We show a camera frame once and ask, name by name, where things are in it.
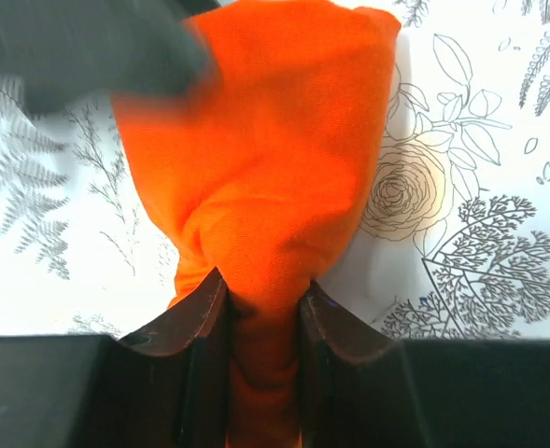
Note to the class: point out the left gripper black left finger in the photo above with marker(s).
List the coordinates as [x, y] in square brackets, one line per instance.
[163, 385]

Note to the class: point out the floral tablecloth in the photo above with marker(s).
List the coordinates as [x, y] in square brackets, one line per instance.
[454, 241]

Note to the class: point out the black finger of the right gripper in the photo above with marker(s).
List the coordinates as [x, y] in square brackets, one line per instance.
[64, 50]

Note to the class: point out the orange t shirt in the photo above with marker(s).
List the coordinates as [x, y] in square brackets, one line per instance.
[263, 174]

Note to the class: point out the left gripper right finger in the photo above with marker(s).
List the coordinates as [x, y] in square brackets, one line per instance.
[360, 388]

